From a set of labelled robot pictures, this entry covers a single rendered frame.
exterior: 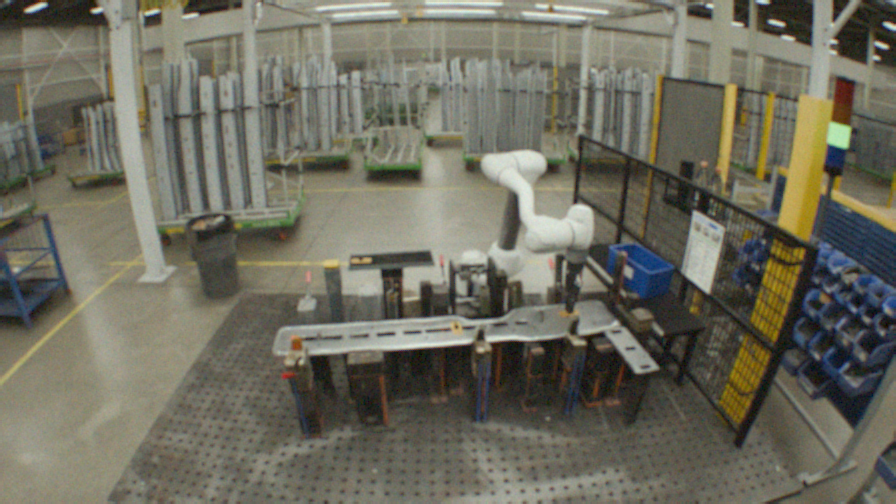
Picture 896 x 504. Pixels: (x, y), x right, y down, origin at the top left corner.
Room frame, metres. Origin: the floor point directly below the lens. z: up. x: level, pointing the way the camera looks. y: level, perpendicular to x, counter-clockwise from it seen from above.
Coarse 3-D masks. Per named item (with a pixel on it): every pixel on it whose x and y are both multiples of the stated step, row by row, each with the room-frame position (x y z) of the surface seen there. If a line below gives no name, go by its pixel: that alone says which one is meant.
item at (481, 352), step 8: (472, 344) 1.35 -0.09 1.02; (480, 344) 1.32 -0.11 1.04; (488, 344) 1.32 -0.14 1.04; (472, 352) 1.35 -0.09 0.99; (480, 352) 1.28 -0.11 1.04; (488, 352) 1.28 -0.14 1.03; (472, 360) 1.34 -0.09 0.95; (480, 360) 1.28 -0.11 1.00; (488, 360) 1.28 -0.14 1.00; (472, 368) 1.33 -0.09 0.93; (480, 368) 1.28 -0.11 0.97; (488, 368) 1.28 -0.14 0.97; (472, 376) 1.35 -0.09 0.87; (480, 376) 1.28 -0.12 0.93; (472, 384) 1.34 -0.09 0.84; (480, 384) 1.29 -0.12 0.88; (472, 392) 1.33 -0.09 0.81; (480, 392) 1.29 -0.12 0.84; (472, 400) 1.32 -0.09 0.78; (480, 400) 1.29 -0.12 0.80; (472, 408) 1.31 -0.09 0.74; (480, 408) 1.29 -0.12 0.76; (472, 416) 1.29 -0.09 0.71; (480, 416) 1.29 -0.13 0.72; (488, 416) 1.30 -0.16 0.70
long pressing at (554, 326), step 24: (528, 312) 1.60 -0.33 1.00; (552, 312) 1.60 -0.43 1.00; (576, 312) 1.60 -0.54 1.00; (600, 312) 1.59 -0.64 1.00; (288, 336) 1.41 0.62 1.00; (312, 336) 1.42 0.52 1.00; (384, 336) 1.43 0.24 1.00; (408, 336) 1.43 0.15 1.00; (432, 336) 1.43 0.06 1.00; (456, 336) 1.43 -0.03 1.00; (504, 336) 1.44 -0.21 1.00; (528, 336) 1.43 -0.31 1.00; (552, 336) 1.43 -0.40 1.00
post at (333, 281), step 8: (328, 272) 1.71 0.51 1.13; (336, 272) 1.71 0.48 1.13; (328, 280) 1.71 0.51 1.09; (336, 280) 1.71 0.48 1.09; (328, 288) 1.71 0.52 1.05; (336, 288) 1.71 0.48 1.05; (328, 296) 1.71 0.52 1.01; (336, 296) 1.72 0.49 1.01; (336, 304) 1.72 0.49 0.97; (336, 312) 1.72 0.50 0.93; (336, 320) 1.72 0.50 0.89; (344, 320) 1.74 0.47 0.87; (336, 336) 1.71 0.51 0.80
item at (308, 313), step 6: (300, 300) 1.59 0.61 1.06; (306, 300) 1.59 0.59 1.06; (312, 300) 1.59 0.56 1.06; (300, 306) 1.54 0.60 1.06; (306, 306) 1.54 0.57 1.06; (312, 306) 1.54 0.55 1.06; (300, 312) 1.52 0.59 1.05; (306, 312) 1.52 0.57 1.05; (312, 312) 1.52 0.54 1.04; (300, 318) 1.52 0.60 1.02; (306, 318) 1.52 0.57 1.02; (312, 318) 1.52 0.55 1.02; (318, 318) 1.60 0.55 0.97; (306, 324) 1.52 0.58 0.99; (312, 324) 1.52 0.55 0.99; (318, 324) 1.58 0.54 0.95; (312, 360) 1.52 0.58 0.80; (312, 366) 1.52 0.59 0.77; (318, 366) 1.53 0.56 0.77; (318, 372) 1.52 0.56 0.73; (318, 378) 1.52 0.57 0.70
